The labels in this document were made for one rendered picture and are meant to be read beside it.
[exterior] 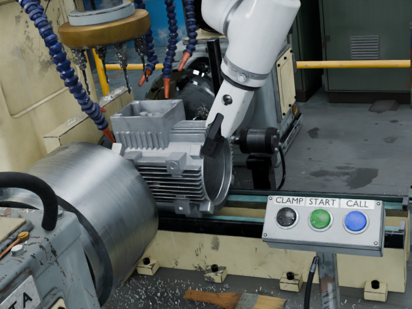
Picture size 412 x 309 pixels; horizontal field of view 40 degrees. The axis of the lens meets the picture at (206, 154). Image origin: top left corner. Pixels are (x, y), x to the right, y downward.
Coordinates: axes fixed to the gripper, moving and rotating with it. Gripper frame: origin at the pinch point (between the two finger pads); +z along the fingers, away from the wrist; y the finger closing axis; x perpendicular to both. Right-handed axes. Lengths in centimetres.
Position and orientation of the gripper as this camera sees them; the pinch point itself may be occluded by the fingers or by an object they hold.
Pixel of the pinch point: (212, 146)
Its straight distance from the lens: 107.5
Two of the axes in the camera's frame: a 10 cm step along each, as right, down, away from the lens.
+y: 3.6, -4.2, 8.3
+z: -3.3, 7.8, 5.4
